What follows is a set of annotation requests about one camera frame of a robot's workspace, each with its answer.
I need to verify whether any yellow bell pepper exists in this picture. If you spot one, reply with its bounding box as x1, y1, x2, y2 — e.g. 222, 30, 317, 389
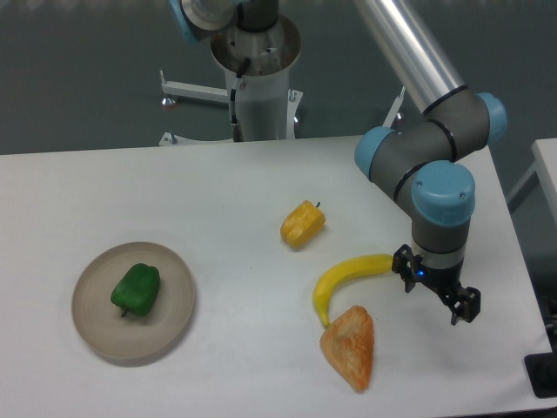
280, 200, 326, 249

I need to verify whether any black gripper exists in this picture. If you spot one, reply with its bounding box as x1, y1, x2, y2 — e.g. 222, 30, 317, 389
392, 244, 481, 326

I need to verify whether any beige round plate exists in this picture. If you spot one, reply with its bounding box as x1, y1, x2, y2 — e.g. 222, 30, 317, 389
71, 242, 195, 367

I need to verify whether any yellow banana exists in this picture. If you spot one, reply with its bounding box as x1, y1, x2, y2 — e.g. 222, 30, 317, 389
312, 253, 393, 328

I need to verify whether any white side table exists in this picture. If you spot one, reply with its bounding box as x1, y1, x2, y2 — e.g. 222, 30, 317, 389
506, 138, 556, 219

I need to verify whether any green bell pepper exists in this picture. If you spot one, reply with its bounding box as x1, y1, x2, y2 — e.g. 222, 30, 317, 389
111, 263, 161, 318

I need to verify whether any black device at edge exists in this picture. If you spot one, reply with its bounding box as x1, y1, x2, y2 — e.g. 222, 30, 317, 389
524, 353, 556, 399

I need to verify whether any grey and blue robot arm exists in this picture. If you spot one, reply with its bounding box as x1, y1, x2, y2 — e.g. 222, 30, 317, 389
170, 1, 507, 322

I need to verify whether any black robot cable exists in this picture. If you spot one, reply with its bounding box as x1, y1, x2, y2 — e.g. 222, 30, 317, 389
229, 57, 252, 143

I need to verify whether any orange triangular pastry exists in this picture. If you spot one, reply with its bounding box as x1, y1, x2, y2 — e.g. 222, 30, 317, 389
319, 306, 375, 393

